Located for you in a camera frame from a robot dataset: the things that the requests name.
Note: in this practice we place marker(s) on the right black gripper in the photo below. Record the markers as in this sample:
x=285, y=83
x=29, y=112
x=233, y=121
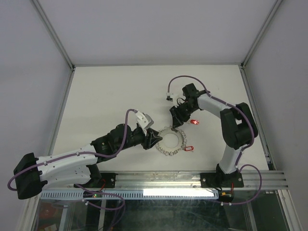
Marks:
x=178, y=119

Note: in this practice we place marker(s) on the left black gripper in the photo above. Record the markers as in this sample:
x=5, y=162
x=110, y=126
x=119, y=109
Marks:
x=152, y=138

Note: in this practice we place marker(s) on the metal disc with key rings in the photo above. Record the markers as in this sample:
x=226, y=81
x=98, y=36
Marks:
x=174, y=140

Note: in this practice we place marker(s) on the red key tag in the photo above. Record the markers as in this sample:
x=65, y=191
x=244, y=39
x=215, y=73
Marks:
x=188, y=148

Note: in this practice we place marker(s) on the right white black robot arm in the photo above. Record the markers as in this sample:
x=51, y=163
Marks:
x=238, y=131

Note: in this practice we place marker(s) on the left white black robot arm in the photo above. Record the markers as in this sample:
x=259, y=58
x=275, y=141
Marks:
x=34, y=174

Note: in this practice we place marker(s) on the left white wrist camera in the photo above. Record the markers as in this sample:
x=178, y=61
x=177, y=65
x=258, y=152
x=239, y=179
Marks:
x=144, y=121

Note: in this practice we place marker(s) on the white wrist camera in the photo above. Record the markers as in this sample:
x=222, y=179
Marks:
x=144, y=121
x=175, y=99

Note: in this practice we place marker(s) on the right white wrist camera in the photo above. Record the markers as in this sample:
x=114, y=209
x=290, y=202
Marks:
x=175, y=99

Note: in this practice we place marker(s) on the white slotted cable duct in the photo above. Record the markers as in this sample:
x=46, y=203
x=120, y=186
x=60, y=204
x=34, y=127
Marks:
x=145, y=194

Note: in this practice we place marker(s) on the aluminium mounting rail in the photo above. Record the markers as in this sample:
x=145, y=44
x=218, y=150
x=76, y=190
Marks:
x=248, y=180

